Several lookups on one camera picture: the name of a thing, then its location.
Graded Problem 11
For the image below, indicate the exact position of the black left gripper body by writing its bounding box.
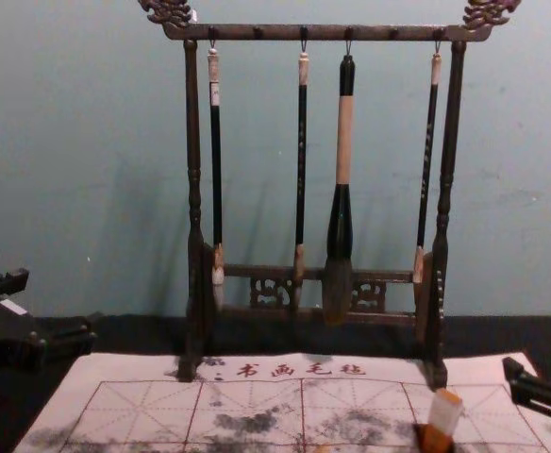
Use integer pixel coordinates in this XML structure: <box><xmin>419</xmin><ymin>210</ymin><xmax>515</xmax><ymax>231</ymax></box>
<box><xmin>0</xmin><ymin>288</ymin><xmax>49</xmax><ymax>378</ymax></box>

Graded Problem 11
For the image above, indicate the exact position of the thin black calligraphy brush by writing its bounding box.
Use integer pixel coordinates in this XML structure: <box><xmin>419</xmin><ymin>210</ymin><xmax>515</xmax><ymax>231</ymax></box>
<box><xmin>292</xmin><ymin>50</ymin><xmax>311</xmax><ymax>309</ymax></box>
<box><xmin>411</xmin><ymin>51</ymin><xmax>444</xmax><ymax>285</ymax></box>

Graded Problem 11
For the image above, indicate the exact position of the white felt mat, red grid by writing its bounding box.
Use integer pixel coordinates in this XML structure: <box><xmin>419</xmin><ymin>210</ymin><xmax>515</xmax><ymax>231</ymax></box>
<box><xmin>12</xmin><ymin>350</ymin><xmax>551</xmax><ymax>453</ymax></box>

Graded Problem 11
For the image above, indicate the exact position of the black table cloth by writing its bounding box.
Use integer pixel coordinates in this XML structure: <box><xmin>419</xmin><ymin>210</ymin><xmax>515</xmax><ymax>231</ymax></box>
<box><xmin>0</xmin><ymin>310</ymin><xmax>551</xmax><ymax>453</ymax></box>

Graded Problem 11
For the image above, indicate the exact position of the thin black brush, white label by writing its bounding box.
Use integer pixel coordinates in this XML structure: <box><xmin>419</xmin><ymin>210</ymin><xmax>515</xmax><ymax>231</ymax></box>
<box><xmin>206</xmin><ymin>44</ymin><xmax>226</xmax><ymax>313</ymax></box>

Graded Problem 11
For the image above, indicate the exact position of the thick black and tan brush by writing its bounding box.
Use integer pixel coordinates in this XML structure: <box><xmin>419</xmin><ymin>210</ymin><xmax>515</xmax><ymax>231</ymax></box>
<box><xmin>322</xmin><ymin>54</ymin><xmax>357</xmax><ymax>328</ymax></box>

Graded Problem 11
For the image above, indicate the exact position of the dark carved wooden brush rack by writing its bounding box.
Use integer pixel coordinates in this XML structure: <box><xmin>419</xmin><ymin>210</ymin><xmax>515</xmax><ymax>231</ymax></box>
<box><xmin>137</xmin><ymin>0</ymin><xmax>525</xmax><ymax>393</ymax></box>

